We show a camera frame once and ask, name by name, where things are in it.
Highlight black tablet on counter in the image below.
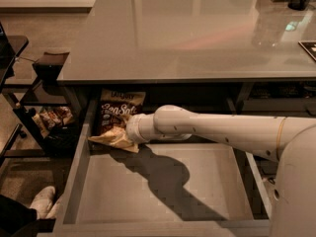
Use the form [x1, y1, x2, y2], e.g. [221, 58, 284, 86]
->
[298, 40, 316, 61]

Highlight dark wooden chair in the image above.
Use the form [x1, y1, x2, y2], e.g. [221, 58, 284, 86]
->
[1, 52, 79, 157]

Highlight dark side table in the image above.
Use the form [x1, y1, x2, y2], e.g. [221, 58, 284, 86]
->
[0, 23, 29, 91]

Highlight snack packets in basket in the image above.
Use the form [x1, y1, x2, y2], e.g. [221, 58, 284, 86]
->
[32, 106, 74, 138]

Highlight open grey drawer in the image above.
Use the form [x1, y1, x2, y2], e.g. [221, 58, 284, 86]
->
[52, 101, 270, 237]

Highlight white sock foot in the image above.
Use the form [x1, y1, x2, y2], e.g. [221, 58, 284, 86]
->
[31, 186, 62, 219]

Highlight brown sea salt chip bag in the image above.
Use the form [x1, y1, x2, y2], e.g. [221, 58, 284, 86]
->
[88, 89, 146, 153]

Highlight dark lower cabinet drawers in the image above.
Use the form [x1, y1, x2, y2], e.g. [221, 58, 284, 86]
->
[238, 82, 316, 119]

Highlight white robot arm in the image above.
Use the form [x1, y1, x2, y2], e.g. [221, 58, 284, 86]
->
[126, 105, 316, 237]

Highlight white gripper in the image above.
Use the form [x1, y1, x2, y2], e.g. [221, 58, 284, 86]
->
[126, 114, 158, 144]

